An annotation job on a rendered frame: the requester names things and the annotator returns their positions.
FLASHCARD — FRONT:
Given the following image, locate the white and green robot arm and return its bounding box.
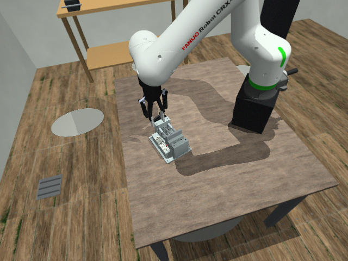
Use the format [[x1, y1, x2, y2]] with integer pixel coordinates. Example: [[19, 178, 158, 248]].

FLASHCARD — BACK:
[[128, 0, 298, 102]]

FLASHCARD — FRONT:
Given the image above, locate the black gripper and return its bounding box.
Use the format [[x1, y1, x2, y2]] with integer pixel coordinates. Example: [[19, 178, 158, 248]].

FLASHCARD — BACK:
[[138, 85, 168, 127]]

